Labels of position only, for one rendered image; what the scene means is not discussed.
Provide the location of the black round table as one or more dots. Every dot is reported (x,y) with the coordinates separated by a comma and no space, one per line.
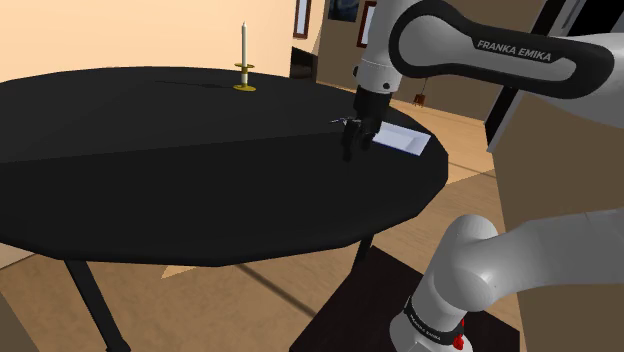
(170,170)

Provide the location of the dark robot stand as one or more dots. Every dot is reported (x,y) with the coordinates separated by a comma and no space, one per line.
(356,312)

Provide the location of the dark wall picture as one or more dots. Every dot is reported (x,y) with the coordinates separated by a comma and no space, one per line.
(343,8)

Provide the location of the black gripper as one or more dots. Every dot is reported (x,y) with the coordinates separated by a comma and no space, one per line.
(370,105)

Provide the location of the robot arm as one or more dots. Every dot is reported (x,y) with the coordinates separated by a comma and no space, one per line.
(487,273)

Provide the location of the white rectangular tray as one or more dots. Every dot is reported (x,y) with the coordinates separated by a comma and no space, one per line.
(402,138)

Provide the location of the wall picture with brown frame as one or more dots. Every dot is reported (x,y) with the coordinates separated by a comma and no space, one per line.
(302,17)

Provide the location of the tan cabinet with black edge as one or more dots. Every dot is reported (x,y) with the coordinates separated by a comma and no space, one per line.
(546,166)

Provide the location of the white candle in gold holder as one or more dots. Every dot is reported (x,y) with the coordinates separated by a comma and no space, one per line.
(244,53)

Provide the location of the wall picture with red frame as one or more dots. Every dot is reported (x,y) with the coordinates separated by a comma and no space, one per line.
(365,24)

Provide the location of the black fireplace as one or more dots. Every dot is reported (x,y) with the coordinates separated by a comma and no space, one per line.
(302,63)

